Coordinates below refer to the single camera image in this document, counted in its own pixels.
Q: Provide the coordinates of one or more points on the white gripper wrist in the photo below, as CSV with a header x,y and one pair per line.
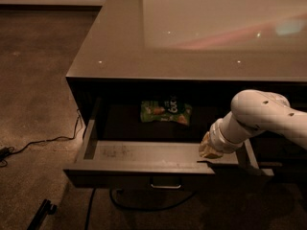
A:
x,y
218,140

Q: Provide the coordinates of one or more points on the dark drawer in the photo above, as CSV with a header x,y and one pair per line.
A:
x,y
121,152

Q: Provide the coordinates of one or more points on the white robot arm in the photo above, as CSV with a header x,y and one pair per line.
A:
x,y
253,112

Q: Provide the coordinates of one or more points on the dark drawer cabinet glossy top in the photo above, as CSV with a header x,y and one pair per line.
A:
x,y
201,51

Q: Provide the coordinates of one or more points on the green snack bag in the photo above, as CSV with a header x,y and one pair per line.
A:
x,y
170,110

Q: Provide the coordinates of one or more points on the black power adapter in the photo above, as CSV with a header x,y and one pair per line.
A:
x,y
4,152

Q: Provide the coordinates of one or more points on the black metal bracket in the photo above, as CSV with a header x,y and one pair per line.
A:
x,y
45,209

